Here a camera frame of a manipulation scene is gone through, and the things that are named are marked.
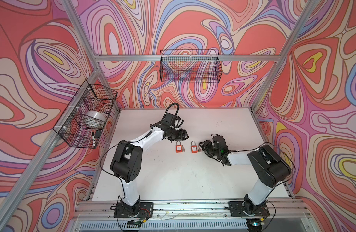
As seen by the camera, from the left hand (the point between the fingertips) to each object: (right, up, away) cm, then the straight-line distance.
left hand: (186, 135), depth 90 cm
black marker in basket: (-48, 0, -18) cm, 51 cm away
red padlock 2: (+6, -9, +5) cm, 12 cm away
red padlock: (-5, -9, +6) cm, 11 cm away
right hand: (+10, -9, +5) cm, 14 cm away
